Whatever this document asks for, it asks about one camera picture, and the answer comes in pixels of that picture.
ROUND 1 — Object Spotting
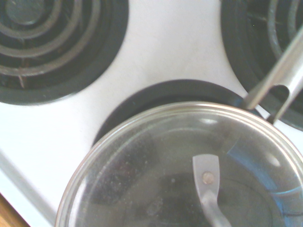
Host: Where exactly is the glass lid with steel handle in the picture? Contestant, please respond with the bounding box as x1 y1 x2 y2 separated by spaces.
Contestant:
55 104 303 227

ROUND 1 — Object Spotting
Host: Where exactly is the white electric stove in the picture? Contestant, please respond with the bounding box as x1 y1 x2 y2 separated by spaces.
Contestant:
0 0 303 227

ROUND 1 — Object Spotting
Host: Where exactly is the black electric coil burner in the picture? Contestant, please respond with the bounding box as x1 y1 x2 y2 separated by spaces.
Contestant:
0 0 130 104
91 79 263 147
220 0 303 132

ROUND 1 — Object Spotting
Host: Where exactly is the dark saucepan with steel handle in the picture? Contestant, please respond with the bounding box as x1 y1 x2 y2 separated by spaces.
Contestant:
233 30 303 126

